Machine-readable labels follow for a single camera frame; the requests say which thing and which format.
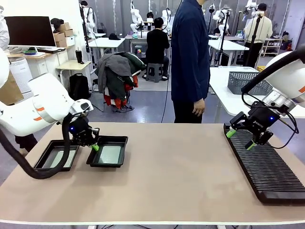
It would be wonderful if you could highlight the seated person in black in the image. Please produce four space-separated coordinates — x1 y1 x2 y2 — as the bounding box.
145 17 171 81

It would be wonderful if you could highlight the person in navy jacket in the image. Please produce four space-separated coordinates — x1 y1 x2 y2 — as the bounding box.
171 0 211 124

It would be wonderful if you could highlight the light wooden shelf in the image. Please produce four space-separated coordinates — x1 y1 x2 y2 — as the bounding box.
261 37 284 57

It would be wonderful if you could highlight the white storage cabinet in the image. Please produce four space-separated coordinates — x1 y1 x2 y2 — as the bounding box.
23 45 72 82

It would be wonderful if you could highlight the white air purifier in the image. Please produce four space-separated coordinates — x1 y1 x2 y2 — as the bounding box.
9 59 34 96

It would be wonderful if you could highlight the black computer monitor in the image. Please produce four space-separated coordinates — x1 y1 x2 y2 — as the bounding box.
4 16 57 47

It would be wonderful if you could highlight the person in beige top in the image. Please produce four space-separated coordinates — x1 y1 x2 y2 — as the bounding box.
243 2 274 67

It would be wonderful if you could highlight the person's bare hand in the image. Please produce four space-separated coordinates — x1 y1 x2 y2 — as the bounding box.
192 99 205 117

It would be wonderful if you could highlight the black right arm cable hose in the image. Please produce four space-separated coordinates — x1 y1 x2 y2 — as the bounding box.
241 45 305 150

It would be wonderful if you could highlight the black keyboard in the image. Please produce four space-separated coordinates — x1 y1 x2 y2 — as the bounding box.
37 47 66 53

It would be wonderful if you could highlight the white table with basket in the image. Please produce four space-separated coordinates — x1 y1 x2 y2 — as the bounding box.
209 66 305 124

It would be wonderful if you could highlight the black backpack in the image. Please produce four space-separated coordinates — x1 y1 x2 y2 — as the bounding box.
69 73 91 101

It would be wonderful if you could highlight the pile of coats on chair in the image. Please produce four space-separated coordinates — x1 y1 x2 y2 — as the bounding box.
95 51 146 113

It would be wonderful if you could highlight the small white side table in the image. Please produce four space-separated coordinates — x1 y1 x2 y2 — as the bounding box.
56 60 92 101

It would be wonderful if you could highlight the white desk with cap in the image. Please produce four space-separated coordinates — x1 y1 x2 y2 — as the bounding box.
88 37 126 62

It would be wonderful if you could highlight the black ESD tray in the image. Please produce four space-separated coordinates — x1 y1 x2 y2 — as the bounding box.
86 135 129 168
33 140 81 172

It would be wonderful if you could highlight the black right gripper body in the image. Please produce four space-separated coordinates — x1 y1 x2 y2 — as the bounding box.
247 102 281 133

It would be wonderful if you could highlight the black slotted board rack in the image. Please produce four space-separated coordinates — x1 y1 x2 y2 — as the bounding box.
223 123 305 205

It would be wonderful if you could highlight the grey plastic stool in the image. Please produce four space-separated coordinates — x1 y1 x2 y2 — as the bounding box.
145 63 165 83

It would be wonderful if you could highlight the black camera tripod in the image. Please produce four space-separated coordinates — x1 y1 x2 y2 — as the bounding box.
245 10 263 69
214 10 233 67

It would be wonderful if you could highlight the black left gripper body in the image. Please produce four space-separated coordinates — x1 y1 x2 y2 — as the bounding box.
68 116 94 146

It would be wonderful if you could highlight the grey plastic mesh basket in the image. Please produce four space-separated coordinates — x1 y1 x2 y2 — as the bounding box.
228 71 274 95

